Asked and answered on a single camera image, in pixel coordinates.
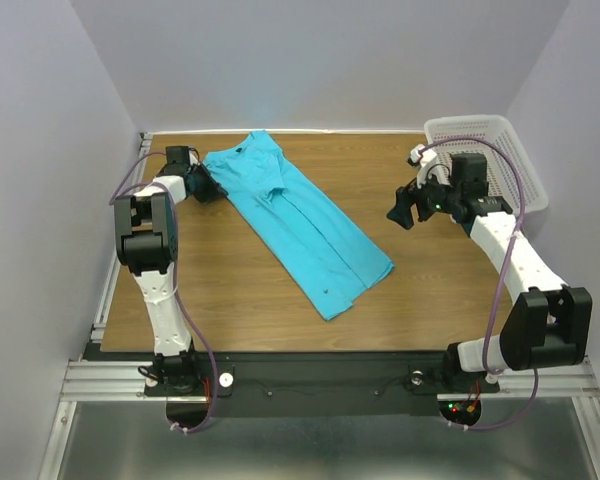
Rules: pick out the turquoise t-shirt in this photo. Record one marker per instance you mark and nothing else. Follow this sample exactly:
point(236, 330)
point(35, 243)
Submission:
point(328, 256)

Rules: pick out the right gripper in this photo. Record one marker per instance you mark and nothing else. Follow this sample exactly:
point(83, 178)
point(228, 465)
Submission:
point(406, 197)

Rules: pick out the aluminium frame rail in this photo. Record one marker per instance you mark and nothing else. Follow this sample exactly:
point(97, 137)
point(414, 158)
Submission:
point(120, 381)

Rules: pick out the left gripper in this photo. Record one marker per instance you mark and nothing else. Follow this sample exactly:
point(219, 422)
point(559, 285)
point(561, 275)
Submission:
point(214, 190)

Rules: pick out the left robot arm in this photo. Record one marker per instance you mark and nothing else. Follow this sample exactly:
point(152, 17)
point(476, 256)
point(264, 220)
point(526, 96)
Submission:
point(146, 239)

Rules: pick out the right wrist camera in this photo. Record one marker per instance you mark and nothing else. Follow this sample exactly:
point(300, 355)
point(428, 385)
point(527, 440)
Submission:
point(424, 160)

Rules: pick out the white plastic basket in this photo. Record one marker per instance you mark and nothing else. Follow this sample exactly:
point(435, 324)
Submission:
point(494, 137)

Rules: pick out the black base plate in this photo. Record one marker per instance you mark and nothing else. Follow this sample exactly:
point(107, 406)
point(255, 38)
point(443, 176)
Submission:
point(245, 385)

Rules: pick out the left aluminium side rail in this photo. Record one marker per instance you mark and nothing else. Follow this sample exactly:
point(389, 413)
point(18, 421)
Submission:
point(131, 177)

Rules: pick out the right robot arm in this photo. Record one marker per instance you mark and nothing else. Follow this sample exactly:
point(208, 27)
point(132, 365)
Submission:
point(497, 235)

